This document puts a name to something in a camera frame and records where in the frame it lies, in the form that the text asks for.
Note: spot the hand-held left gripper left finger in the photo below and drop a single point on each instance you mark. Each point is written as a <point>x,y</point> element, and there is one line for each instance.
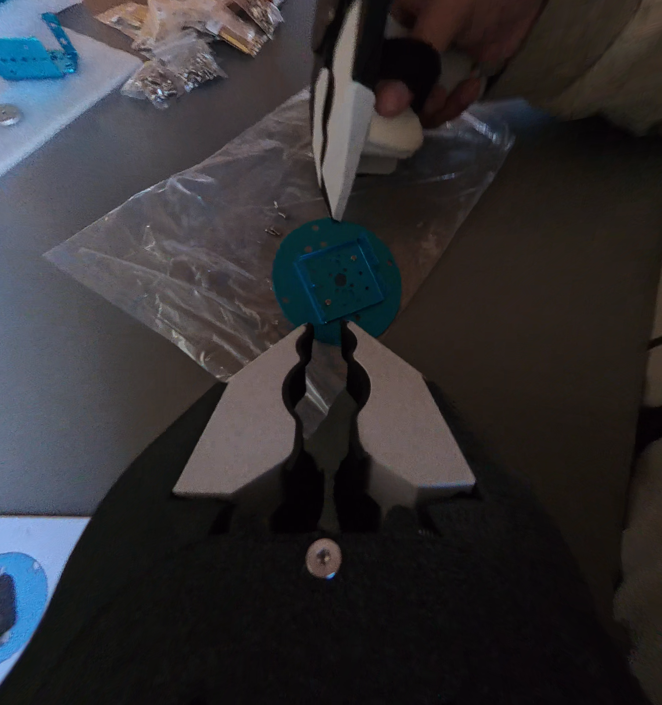
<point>237,435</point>

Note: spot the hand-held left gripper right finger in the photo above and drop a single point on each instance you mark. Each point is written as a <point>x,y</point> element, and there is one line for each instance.
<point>413,435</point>

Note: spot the person's right hand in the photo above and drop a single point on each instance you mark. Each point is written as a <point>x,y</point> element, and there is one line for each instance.
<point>474,27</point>

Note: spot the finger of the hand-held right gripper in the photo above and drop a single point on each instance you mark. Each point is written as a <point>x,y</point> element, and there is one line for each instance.
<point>350,126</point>
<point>318,110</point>

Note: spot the person's right forearm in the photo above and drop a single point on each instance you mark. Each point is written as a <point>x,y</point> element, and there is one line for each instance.
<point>584,55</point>

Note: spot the blue multi-hole box bracket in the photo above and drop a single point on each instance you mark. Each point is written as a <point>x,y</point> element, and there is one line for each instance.
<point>22,60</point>

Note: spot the white foam tray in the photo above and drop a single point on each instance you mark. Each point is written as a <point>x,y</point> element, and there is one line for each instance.
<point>33,137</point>

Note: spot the small silver round disc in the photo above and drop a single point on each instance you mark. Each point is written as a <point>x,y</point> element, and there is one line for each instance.
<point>5,114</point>

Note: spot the small screws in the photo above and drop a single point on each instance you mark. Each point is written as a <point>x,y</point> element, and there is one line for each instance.
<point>273,231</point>

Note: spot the clear plastic bag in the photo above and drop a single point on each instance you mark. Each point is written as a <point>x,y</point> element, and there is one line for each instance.
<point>171,248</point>

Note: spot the pile of screw bags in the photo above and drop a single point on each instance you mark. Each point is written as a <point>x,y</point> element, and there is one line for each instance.
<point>187,60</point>

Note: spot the grey desk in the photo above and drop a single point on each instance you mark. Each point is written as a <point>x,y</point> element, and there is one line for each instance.
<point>529,275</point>

